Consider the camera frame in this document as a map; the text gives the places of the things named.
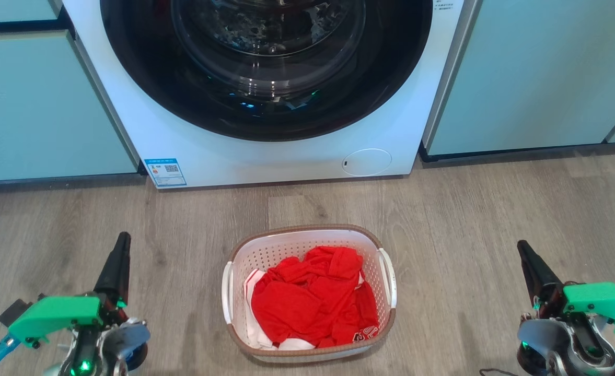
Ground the pale green cabinet drawer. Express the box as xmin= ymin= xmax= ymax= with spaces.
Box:
xmin=0 ymin=0 xmax=63 ymax=25

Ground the black round washer door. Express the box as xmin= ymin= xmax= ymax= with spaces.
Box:
xmin=100 ymin=0 xmax=434 ymax=142

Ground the white perforated laundry basket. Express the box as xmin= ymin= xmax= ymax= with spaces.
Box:
xmin=222 ymin=225 xmax=398 ymax=364

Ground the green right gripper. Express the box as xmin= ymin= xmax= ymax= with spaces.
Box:
xmin=517 ymin=240 xmax=615 ymax=338

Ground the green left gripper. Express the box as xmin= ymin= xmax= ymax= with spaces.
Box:
xmin=8 ymin=232 xmax=132 ymax=349

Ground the white garment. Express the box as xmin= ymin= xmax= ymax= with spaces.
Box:
xmin=243 ymin=268 xmax=316 ymax=351

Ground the white front-load washing machine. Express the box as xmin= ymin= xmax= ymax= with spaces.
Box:
xmin=63 ymin=0 xmax=478 ymax=189

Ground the blue energy label sticker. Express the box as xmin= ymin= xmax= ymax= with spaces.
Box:
xmin=144 ymin=158 xmax=188 ymax=189

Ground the red mesh jersey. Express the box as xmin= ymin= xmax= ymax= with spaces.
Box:
xmin=250 ymin=245 xmax=380 ymax=349

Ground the round white filter cover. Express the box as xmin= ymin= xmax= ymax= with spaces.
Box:
xmin=341 ymin=148 xmax=393 ymax=178

